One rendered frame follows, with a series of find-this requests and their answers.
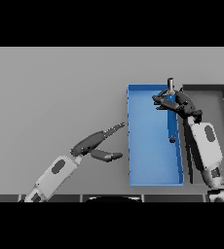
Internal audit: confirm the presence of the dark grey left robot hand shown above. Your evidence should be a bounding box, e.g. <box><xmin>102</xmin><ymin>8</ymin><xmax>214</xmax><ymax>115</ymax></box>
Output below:
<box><xmin>69</xmin><ymin>122</ymin><xmax>126</xmax><ymax>163</ymax></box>

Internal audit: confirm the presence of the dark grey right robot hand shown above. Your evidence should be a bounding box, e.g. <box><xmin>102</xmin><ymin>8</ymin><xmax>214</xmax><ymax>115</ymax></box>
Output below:
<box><xmin>151</xmin><ymin>89</ymin><xmax>204</xmax><ymax>125</ymax></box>

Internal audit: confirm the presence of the dark grey bin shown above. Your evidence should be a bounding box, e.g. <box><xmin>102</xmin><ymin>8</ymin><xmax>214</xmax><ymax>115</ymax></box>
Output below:
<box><xmin>178</xmin><ymin>84</ymin><xmax>224</xmax><ymax>186</ymax></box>

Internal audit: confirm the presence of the blue bin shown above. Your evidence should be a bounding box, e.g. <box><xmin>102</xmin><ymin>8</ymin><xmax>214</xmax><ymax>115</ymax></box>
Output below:
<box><xmin>127</xmin><ymin>84</ymin><xmax>185</xmax><ymax>187</ymax></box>

